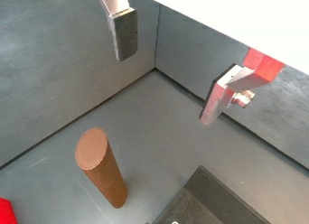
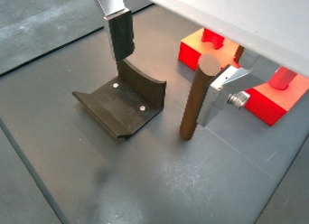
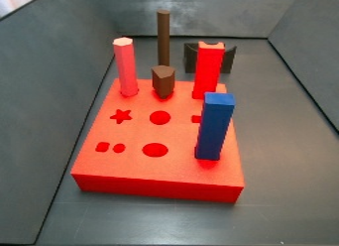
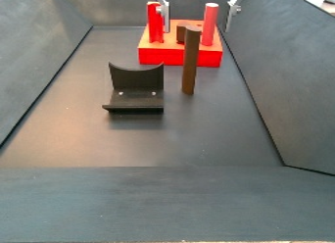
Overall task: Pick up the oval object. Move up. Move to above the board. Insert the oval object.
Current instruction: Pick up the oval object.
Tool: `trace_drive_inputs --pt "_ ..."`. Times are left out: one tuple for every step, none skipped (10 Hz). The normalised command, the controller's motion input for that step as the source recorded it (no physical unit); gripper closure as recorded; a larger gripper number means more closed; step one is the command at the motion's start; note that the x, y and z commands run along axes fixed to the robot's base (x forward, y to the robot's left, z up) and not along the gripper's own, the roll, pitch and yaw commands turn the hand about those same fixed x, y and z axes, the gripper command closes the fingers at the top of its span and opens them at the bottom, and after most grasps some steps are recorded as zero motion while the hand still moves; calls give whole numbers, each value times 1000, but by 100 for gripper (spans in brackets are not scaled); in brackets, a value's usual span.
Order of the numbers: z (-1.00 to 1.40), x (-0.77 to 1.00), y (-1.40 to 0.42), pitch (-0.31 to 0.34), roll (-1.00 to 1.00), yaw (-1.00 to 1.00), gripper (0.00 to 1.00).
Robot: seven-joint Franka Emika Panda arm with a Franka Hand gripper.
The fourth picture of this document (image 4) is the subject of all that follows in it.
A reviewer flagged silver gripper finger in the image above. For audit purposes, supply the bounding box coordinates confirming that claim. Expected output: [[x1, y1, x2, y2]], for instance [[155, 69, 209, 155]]
[[157, 0, 169, 33], [224, 0, 241, 32]]

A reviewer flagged brown oval peg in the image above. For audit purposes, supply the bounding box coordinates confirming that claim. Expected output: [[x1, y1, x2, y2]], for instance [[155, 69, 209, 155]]
[[181, 25, 201, 95]]

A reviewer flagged red peg board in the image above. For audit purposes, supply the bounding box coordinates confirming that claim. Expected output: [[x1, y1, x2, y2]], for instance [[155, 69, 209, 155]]
[[137, 20, 224, 68]]

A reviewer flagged red arch-shaped peg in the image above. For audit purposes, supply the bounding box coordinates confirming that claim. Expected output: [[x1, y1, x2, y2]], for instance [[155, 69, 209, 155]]
[[147, 2, 164, 43]]

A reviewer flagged red round peg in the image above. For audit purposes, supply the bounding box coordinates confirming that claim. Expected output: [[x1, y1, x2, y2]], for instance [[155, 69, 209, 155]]
[[201, 2, 219, 46]]

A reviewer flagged short brown peg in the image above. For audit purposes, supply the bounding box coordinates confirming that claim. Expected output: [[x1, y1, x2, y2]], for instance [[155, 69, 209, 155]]
[[176, 22, 189, 43]]

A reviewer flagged black curved peg stand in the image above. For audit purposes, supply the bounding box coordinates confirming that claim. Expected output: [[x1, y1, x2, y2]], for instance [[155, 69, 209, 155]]
[[101, 64, 164, 113]]

